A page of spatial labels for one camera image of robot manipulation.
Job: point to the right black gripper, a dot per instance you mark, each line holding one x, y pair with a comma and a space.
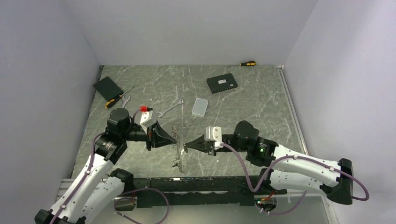
200, 143

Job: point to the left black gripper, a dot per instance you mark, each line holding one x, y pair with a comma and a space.
156, 137

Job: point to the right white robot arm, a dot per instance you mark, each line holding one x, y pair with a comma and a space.
283, 168

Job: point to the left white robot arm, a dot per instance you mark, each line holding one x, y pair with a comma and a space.
97, 184

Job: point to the grey plastic box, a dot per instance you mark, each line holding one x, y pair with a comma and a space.
199, 107

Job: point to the small silver wrench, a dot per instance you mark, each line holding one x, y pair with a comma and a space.
162, 113

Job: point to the large silver wrench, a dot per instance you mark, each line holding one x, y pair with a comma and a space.
125, 100

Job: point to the yellow black screwdriver near box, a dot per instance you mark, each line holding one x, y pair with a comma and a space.
113, 101

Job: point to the black flat box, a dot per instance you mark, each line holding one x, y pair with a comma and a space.
108, 89

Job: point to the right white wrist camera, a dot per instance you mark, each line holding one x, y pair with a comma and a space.
213, 134

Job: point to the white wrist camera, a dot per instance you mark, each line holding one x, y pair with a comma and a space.
148, 119
213, 134

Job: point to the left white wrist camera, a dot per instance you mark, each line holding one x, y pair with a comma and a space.
148, 119

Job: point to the black network switch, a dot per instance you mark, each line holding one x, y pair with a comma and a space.
221, 83

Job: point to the yellow black screwdriver at wall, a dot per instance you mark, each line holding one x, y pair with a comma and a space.
243, 64

